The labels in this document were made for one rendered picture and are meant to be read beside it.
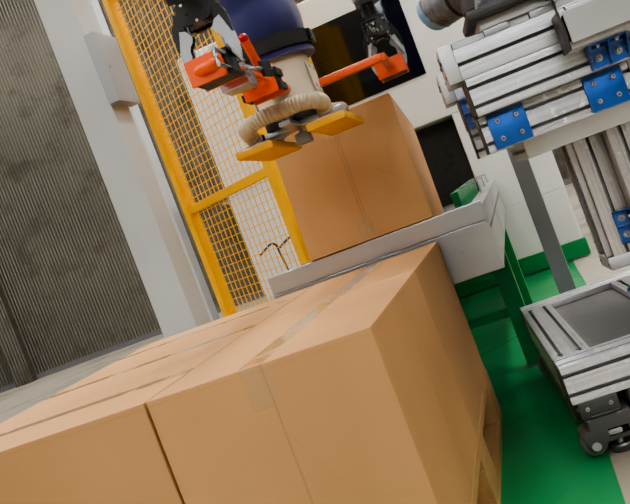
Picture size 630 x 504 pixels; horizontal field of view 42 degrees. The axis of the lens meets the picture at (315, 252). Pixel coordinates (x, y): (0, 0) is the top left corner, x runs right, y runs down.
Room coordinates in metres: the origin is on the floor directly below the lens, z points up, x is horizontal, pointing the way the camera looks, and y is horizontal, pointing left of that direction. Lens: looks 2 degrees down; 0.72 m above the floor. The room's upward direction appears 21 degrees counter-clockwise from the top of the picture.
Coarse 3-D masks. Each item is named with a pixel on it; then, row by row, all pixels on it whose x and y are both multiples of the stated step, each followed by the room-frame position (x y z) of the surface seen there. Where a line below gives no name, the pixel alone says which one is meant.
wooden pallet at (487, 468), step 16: (496, 400) 2.33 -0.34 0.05; (480, 416) 1.93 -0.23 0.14; (496, 416) 2.22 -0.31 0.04; (480, 432) 1.83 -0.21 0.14; (496, 432) 2.15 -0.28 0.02; (480, 448) 1.75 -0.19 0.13; (496, 448) 2.03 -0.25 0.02; (480, 464) 1.72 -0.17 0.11; (496, 464) 1.93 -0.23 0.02; (480, 480) 1.72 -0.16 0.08; (496, 480) 1.81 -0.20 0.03; (480, 496) 1.72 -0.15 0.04; (496, 496) 1.73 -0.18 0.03
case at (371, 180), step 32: (384, 96) 2.45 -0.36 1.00; (352, 128) 2.48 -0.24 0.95; (384, 128) 2.45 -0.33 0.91; (288, 160) 2.52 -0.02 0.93; (320, 160) 2.50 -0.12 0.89; (352, 160) 2.47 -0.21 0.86; (384, 160) 2.45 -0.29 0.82; (416, 160) 2.56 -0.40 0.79; (288, 192) 2.52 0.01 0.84; (320, 192) 2.49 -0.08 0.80; (352, 192) 2.47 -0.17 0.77; (384, 192) 2.44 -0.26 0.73; (416, 192) 2.42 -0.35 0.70; (320, 224) 2.49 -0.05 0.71; (352, 224) 2.46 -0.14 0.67; (384, 224) 2.44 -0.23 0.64; (320, 256) 2.49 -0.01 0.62
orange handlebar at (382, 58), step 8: (376, 56) 2.10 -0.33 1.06; (384, 56) 2.11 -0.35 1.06; (200, 64) 1.49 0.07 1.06; (208, 64) 1.48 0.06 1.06; (352, 64) 2.12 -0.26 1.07; (360, 64) 2.11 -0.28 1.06; (368, 64) 2.11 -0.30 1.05; (384, 64) 2.18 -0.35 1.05; (392, 64) 2.26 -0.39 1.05; (200, 72) 1.49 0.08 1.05; (208, 72) 1.49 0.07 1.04; (256, 72) 1.73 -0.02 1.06; (336, 72) 2.13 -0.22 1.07; (344, 72) 2.12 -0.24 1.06; (352, 72) 2.12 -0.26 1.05; (264, 80) 1.79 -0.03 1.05; (320, 80) 2.14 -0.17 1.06; (328, 80) 2.13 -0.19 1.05; (336, 80) 2.14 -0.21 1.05
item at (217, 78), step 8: (200, 56) 1.50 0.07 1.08; (208, 56) 1.50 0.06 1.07; (184, 64) 1.51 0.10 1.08; (192, 64) 1.51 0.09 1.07; (192, 72) 1.51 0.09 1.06; (216, 72) 1.50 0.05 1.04; (224, 72) 1.50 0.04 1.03; (192, 80) 1.51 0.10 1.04; (200, 80) 1.51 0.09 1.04; (208, 80) 1.50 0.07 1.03; (216, 80) 1.52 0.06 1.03; (224, 80) 1.54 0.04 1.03; (232, 80) 1.57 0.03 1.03; (200, 88) 1.53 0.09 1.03; (208, 88) 1.56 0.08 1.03
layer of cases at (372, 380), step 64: (256, 320) 2.01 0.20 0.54; (320, 320) 1.51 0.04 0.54; (384, 320) 1.31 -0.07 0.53; (448, 320) 2.00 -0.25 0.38; (128, 384) 1.66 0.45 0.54; (192, 384) 1.30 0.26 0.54; (256, 384) 1.26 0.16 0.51; (320, 384) 1.23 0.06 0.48; (384, 384) 1.21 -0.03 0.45; (448, 384) 1.67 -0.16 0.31; (0, 448) 1.42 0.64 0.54; (64, 448) 1.35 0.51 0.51; (128, 448) 1.32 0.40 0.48; (192, 448) 1.30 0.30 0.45; (256, 448) 1.27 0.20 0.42; (320, 448) 1.24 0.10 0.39; (384, 448) 1.22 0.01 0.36; (448, 448) 1.43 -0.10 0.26
